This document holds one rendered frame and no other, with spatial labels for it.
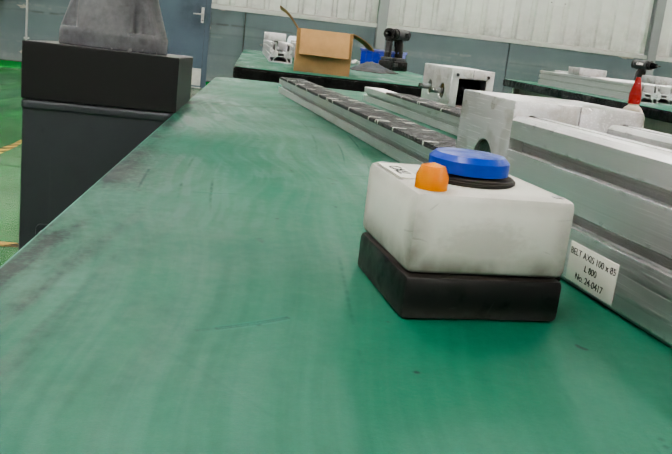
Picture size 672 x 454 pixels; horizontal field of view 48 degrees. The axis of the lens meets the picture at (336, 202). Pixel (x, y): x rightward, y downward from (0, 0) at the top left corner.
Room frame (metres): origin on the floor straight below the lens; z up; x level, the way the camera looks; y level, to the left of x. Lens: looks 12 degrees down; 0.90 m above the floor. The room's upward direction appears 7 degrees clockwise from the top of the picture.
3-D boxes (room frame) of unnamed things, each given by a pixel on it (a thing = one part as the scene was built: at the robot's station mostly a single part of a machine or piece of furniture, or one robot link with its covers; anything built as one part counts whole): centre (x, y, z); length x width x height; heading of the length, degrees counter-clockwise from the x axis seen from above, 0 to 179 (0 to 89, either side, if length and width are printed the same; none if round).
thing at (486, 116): (0.57, -0.14, 0.83); 0.12 x 0.09 x 0.10; 104
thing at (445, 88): (1.56, -0.21, 0.83); 0.11 x 0.10 x 0.10; 105
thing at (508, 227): (0.38, -0.07, 0.81); 0.10 x 0.08 x 0.06; 104
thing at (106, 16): (1.13, 0.35, 0.90); 0.15 x 0.15 x 0.10
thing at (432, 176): (0.34, -0.04, 0.85); 0.02 x 0.02 x 0.01
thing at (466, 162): (0.38, -0.06, 0.84); 0.04 x 0.04 x 0.02
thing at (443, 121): (1.23, -0.17, 0.79); 0.96 x 0.04 x 0.03; 14
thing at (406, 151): (1.19, 0.01, 0.79); 0.96 x 0.04 x 0.03; 14
